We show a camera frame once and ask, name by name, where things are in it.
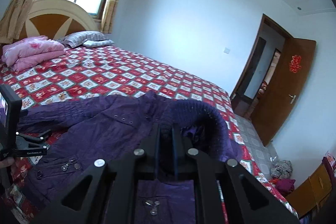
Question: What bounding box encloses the red double happiness decoration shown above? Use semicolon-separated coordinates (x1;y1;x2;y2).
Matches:
289;55;302;73

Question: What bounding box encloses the purple quilted jacket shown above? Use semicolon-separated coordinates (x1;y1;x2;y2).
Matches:
18;92;242;213

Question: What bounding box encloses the red patchwork bear bedspread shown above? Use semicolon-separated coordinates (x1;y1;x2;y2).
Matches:
0;45;299;224

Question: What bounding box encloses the grey crumpled cloth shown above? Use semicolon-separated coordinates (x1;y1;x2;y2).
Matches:
270;160;293;180

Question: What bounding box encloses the cream and brown headboard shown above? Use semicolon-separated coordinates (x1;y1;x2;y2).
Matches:
19;0;98;40

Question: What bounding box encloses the brown door frame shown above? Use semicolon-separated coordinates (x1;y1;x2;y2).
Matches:
229;13;293;117

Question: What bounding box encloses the magenta crumpled cloth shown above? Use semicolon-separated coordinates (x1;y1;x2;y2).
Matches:
272;178;295;197

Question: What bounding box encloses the silver door handle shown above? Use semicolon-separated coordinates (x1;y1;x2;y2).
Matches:
288;94;297;104

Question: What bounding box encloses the grey striped pillow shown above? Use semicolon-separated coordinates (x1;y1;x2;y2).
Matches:
57;31;114;48

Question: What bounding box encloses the pink folded quilt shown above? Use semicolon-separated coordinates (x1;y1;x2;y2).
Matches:
1;36;65;72

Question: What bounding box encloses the brown wooden door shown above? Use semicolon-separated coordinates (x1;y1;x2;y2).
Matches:
252;38;316;146

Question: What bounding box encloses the wooden dresser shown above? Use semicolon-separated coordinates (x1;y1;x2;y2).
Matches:
286;152;335;218

